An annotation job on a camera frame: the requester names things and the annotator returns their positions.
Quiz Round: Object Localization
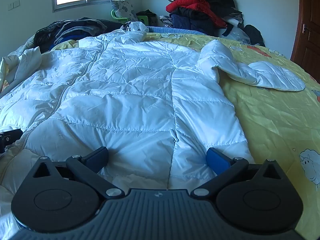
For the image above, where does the red jacket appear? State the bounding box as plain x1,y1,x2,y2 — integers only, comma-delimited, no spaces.
166,0,227,28

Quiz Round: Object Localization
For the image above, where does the brown wooden door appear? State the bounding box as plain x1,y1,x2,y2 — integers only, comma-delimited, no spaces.
291,0,320,77

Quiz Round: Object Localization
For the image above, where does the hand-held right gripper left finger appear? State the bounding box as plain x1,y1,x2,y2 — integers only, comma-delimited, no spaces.
31,146,125,200

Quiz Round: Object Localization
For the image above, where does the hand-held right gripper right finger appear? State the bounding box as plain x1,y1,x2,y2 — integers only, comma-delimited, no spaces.
191,147,284,198

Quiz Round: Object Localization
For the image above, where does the white puffer jacket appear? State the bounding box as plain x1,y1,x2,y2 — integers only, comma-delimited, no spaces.
0,21,306,230

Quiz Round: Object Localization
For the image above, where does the yellow printed blanket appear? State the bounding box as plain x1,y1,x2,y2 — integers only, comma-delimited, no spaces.
0,31,320,239

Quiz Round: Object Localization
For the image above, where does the clear plastic bag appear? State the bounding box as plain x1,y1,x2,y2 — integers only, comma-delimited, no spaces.
226,26,251,45

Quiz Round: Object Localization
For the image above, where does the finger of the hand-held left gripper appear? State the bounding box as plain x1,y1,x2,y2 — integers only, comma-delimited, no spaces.
0,129,23,153

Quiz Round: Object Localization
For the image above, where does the grey patterned pillow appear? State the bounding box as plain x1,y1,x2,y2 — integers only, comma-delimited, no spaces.
111,0,138,22

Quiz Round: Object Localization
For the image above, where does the navy blue jacket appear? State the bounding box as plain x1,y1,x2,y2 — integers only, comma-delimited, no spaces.
171,14,213,34

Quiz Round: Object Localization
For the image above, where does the black and white checked cloth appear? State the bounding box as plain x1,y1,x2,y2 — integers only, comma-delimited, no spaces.
159,15,173,28

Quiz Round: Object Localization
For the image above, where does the black bag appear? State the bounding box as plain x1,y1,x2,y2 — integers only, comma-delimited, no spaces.
244,24,265,47

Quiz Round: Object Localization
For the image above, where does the pile of dark folded clothes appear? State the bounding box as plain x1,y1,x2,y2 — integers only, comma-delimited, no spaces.
34,17,123,53

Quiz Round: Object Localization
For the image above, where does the blue fleece blanket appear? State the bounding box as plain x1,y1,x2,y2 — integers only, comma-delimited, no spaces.
146,26,202,35

